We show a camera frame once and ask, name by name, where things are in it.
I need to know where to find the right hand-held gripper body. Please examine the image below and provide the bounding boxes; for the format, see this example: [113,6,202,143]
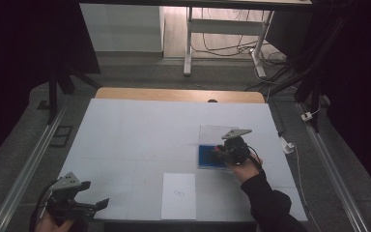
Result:
[216,129,253,166]

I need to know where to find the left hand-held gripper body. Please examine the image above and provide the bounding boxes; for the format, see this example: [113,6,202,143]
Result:
[46,171,100,226]

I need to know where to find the blue ink pad clear box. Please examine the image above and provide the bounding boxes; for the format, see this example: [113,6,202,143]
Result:
[198,125,240,170]

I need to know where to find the person's right hand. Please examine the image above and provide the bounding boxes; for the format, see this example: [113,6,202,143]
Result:
[227,153,265,185]

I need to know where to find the person's left hand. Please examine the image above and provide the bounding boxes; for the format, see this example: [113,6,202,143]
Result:
[33,209,75,232]

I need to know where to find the white power adapter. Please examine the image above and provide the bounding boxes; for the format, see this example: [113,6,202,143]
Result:
[280,136,296,156]

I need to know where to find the white paper sheet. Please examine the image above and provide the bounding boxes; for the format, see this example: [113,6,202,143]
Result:
[160,172,197,221]

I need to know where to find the white table cover sheet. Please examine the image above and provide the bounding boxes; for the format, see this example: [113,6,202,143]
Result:
[59,98,309,223]

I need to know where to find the white plug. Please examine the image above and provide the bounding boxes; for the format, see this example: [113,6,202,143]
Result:
[300,110,314,123]

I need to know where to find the wooden table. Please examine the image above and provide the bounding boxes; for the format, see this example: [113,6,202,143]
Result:
[95,87,266,104]

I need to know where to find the black tripod stand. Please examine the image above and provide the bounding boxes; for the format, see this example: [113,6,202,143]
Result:
[37,62,103,126]

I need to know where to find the dark curtain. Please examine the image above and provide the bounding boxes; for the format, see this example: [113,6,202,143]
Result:
[0,0,101,172]
[267,0,371,202]

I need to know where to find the white cabinet panel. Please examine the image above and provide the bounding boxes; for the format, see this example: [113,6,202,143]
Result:
[79,3,166,53]

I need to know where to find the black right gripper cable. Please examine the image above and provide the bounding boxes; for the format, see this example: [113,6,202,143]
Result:
[246,145,265,171]

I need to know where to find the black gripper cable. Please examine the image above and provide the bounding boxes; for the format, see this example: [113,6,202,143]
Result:
[246,145,265,171]
[28,179,61,232]

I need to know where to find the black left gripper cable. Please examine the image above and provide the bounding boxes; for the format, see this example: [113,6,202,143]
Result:
[28,179,61,232]

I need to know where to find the metal floor rail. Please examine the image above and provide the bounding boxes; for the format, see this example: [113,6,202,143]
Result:
[0,105,68,232]
[297,101,371,232]

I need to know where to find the white cable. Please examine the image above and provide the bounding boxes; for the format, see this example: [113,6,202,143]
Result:
[293,144,324,232]

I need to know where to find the black floor cables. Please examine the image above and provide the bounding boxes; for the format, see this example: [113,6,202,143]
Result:
[190,8,289,67]

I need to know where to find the white metal desk frame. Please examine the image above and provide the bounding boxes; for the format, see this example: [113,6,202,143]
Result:
[183,6,275,78]

